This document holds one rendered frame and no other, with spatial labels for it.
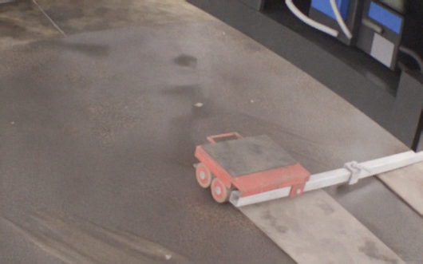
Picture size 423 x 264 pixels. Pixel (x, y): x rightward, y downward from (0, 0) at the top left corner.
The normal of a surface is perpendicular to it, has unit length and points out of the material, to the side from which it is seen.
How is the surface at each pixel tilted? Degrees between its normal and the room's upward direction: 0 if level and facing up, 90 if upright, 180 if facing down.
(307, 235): 0
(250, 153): 0
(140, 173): 0
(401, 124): 90
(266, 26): 90
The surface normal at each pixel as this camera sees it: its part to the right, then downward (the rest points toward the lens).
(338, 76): -0.80, 0.14
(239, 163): 0.21, -0.85
